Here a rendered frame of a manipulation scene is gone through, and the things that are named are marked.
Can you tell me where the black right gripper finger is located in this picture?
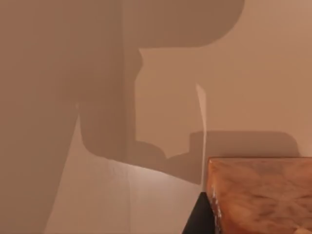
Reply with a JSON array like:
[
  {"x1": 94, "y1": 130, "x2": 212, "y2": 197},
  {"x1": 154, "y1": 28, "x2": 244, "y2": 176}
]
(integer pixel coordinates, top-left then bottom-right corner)
[{"x1": 182, "y1": 191, "x2": 217, "y2": 234}]

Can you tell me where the orange marbled block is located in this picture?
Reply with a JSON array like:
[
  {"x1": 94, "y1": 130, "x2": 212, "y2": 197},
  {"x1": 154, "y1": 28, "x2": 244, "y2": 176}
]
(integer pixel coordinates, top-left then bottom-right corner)
[{"x1": 206, "y1": 156, "x2": 312, "y2": 234}]

